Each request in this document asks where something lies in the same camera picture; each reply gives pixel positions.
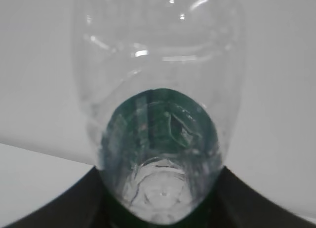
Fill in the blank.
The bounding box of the clear water bottle green label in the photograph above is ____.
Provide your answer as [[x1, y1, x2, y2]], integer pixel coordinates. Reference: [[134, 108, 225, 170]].
[[72, 0, 245, 228]]

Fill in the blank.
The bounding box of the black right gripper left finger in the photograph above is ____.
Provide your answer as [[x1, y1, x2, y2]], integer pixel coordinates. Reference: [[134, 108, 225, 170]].
[[1, 168, 128, 228]]

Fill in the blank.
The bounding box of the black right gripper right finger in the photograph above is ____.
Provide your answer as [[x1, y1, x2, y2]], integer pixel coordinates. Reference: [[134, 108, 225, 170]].
[[178, 168, 315, 228]]

